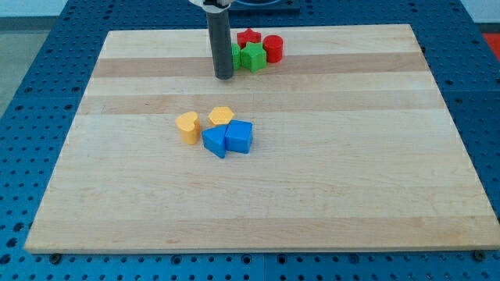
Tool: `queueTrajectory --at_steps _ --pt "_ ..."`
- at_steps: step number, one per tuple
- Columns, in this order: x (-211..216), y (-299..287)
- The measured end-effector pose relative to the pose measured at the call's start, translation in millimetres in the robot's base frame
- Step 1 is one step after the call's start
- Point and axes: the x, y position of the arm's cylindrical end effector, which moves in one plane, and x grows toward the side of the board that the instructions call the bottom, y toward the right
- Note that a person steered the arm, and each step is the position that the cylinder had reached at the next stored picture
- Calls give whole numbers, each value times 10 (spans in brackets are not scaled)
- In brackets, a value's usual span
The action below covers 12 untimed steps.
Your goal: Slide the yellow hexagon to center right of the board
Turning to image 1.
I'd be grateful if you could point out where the white rod mount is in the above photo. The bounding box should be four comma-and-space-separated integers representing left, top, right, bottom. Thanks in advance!
189, 0, 233, 9

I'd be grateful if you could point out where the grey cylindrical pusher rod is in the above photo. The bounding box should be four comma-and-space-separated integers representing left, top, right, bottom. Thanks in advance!
205, 5, 234, 80

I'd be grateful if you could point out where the yellow hexagon block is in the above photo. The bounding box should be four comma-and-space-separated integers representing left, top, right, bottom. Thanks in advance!
208, 106, 234, 126

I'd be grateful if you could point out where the wooden board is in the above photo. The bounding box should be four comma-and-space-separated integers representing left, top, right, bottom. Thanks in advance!
25, 24, 499, 254

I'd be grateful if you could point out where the green block behind rod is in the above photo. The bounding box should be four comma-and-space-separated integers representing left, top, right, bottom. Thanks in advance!
231, 43, 241, 70

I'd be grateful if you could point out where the red star block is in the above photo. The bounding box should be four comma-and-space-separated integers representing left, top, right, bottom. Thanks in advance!
237, 28, 262, 49

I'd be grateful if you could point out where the green star block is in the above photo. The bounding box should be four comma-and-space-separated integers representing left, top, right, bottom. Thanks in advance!
241, 42, 267, 73

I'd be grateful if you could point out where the red cylinder block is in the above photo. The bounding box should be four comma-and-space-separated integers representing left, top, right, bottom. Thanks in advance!
262, 34, 284, 63

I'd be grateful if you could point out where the yellow heart block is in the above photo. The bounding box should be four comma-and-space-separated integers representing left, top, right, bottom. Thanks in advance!
175, 112, 202, 145

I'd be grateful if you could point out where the blue pentagon block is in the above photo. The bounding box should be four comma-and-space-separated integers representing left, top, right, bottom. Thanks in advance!
225, 120, 253, 154

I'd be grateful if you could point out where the blue triangle block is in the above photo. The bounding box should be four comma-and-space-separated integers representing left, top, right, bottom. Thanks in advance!
202, 125, 227, 158

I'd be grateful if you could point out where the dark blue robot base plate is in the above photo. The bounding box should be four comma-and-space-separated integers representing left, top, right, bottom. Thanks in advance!
229, 0, 302, 13

